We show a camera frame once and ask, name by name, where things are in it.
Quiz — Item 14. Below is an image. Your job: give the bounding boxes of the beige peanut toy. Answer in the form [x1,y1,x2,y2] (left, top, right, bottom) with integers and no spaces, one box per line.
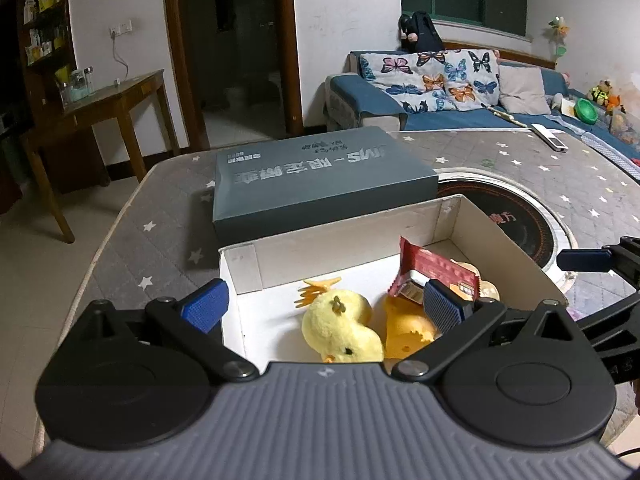
[454,260,500,300]

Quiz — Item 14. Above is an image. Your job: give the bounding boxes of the orange dinosaur toy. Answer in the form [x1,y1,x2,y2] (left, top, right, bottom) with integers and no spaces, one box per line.
[383,295,438,360]

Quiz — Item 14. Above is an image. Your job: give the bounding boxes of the red snack packet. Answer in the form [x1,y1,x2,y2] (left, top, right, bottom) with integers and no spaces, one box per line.
[387,237,480,304]

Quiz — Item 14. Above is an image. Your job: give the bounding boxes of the yellow plush duck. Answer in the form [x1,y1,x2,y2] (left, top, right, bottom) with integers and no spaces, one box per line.
[295,278,385,364]

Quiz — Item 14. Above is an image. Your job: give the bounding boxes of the white open cardboard box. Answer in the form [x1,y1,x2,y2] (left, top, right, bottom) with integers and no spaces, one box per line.
[220,195,568,370]

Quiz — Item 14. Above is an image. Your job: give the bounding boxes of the round induction cooker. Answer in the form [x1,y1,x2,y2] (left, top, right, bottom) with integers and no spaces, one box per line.
[437,167,578,292]

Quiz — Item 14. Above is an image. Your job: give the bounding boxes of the white remote control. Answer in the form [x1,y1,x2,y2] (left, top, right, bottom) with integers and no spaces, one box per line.
[529,124,568,153]

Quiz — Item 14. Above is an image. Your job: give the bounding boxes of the dark grey box lid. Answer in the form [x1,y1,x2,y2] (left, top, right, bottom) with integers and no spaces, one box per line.
[213,127,438,246]

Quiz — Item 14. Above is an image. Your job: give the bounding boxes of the colourful plush toy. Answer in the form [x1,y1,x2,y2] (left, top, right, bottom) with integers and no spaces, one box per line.
[587,79,625,115]

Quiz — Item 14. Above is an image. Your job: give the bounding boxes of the beige pillow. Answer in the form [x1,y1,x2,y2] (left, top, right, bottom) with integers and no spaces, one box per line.
[499,65,551,115]

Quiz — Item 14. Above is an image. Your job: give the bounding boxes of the brown wooden side table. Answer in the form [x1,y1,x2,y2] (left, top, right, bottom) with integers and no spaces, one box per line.
[24,70,181,244]

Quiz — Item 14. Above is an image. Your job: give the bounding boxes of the butterfly print cushion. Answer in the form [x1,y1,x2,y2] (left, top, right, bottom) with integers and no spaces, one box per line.
[359,49,500,114]

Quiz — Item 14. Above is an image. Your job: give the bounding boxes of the blue sofa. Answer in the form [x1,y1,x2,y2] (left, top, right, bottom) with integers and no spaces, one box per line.
[324,49,639,178]

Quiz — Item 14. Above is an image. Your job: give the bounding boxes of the black bag on sofa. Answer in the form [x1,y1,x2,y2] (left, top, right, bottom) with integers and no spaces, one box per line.
[398,11,445,53]

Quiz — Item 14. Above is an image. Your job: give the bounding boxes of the dark wooden shelf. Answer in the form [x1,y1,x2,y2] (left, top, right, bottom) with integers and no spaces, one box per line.
[15,0,76,117]

